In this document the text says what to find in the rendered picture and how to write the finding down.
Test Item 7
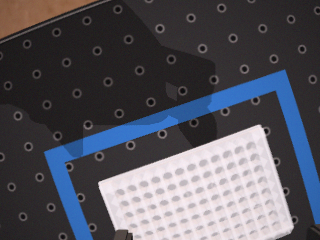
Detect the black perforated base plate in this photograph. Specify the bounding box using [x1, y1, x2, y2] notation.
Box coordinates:
[0, 0, 320, 240]

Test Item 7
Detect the clear well plate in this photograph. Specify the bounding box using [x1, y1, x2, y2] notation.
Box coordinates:
[98, 125, 294, 240]

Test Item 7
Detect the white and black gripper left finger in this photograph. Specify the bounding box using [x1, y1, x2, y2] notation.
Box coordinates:
[114, 229, 133, 240]

